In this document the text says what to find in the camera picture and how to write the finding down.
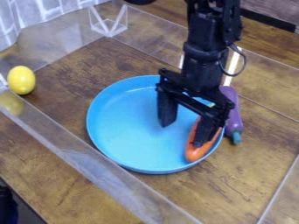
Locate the orange toy carrot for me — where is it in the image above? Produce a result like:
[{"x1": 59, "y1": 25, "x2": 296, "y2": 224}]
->
[{"x1": 185, "y1": 117, "x2": 223, "y2": 163}]

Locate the clear acrylic barrier wall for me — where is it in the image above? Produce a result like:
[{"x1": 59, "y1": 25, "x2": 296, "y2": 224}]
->
[{"x1": 0, "y1": 0, "x2": 299, "y2": 224}]

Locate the black bar in background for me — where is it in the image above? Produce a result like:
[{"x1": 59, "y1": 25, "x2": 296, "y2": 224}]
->
[{"x1": 241, "y1": 9, "x2": 297, "y2": 33}]

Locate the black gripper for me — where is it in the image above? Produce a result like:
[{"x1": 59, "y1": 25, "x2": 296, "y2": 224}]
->
[{"x1": 157, "y1": 53, "x2": 235, "y2": 148}]

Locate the yellow toy lemon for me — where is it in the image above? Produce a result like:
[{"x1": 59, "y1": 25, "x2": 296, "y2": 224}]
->
[{"x1": 7, "y1": 66, "x2": 37, "y2": 95}]

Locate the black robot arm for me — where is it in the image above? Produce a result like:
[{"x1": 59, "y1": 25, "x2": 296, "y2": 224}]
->
[{"x1": 157, "y1": 0, "x2": 243, "y2": 147}]

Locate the purple toy eggplant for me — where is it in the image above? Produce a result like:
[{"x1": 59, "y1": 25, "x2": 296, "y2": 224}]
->
[{"x1": 219, "y1": 86, "x2": 243, "y2": 144}]

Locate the white grey curtain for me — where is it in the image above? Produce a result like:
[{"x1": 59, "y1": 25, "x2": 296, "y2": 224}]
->
[{"x1": 0, "y1": 0, "x2": 111, "y2": 52}]

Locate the clear acrylic triangle bracket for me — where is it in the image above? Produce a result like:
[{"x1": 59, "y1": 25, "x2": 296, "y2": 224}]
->
[{"x1": 89, "y1": 5, "x2": 127, "y2": 38}]

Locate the blue round plate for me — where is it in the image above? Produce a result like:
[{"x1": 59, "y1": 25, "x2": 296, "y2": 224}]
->
[{"x1": 86, "y1": 74, "x2": 226, "y2": 175}]

